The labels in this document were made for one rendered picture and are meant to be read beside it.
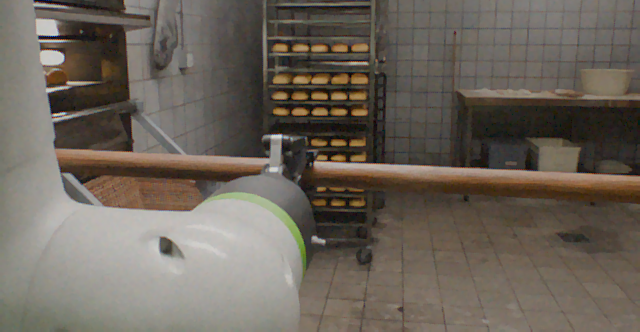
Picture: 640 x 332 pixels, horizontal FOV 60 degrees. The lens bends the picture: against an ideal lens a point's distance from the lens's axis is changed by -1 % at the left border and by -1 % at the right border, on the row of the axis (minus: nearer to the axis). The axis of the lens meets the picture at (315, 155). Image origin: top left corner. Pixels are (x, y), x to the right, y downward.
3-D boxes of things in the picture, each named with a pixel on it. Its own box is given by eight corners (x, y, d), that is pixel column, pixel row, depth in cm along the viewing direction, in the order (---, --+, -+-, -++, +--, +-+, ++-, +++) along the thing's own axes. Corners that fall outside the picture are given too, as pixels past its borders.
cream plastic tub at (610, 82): (586, 95, 471) (588, 70, 467) (571, 91, 512) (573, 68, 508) (639, 96, 465) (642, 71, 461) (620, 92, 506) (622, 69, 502)
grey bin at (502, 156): (485, 172, 484) (487, 145, 479) (477, 161, 532) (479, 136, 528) (528, 174, 479) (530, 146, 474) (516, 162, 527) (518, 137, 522)
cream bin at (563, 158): (536, 174, 478) (538, 146, 473) (522, 162, 526) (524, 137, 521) (579, 175, 473) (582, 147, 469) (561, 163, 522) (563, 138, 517)
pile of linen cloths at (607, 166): (593, 173, 480) (594, 164, 479) (581, 167, 506) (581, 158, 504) (632, 173, 479) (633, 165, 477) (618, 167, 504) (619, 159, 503)
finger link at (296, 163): (254, 204, 50) (253, 189, 50) (279, 159, 61) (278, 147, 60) (297, 206, 50) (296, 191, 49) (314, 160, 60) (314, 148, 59)
